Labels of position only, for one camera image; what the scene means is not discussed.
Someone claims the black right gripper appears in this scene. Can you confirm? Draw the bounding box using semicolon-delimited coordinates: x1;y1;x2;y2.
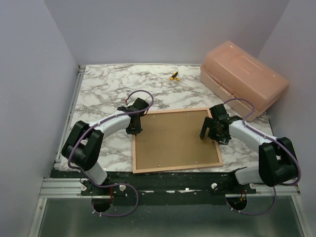
199;117;229;146

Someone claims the pink wooden picture frame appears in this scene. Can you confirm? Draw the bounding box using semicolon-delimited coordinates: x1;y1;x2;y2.
132;108;224;175

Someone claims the brown frame backing board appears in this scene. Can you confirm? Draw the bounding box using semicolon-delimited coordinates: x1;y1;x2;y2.
135;110;220;171

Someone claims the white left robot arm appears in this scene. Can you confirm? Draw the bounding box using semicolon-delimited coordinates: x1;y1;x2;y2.
61;98;150;195

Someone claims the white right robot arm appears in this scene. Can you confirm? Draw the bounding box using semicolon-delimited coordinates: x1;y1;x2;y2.
199;104;301;194

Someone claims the pink translucent plastic box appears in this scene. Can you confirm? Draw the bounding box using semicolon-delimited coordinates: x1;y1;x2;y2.
200;41;289;121

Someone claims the yellow black T-handle hex key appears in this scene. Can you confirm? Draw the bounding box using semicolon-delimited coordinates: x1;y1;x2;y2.
169;71;195;89

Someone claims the aluminium extrusion frame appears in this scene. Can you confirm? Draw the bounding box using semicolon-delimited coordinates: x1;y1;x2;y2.
27;64;94;237

